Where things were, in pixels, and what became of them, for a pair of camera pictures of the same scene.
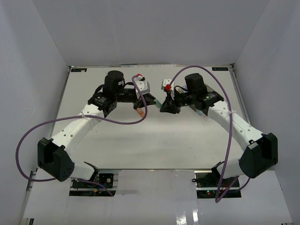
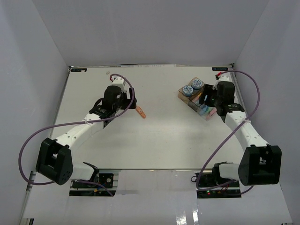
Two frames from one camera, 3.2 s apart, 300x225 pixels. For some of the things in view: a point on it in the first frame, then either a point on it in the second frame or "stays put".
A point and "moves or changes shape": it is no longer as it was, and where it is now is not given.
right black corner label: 220,68 stays put
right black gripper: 169,105 → 207,90
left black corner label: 78,70 stays put
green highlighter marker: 158,103 moves or changes shape
